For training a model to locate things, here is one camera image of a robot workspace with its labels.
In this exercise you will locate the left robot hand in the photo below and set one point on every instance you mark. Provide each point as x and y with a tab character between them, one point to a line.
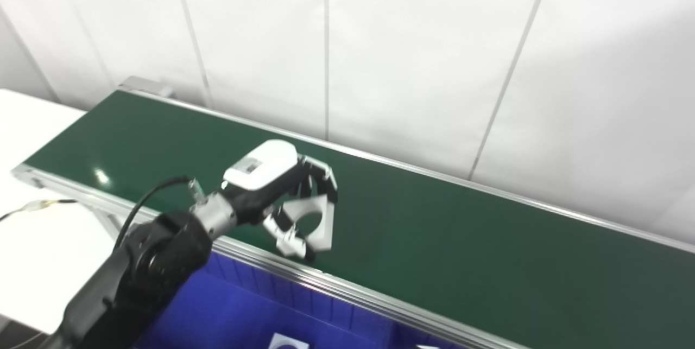
260	175

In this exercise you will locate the white square part round hole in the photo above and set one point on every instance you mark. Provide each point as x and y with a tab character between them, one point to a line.
324	229
288	342

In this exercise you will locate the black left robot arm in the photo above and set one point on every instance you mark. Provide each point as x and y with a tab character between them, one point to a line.
141	273

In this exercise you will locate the grey conveyor end housing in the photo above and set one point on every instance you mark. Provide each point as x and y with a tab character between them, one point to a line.
146	86

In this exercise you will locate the green conveyor belt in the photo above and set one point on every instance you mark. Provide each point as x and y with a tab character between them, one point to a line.
434	240
353	290

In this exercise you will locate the aluminium conveyor leg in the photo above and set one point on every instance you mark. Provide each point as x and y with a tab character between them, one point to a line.
106	219

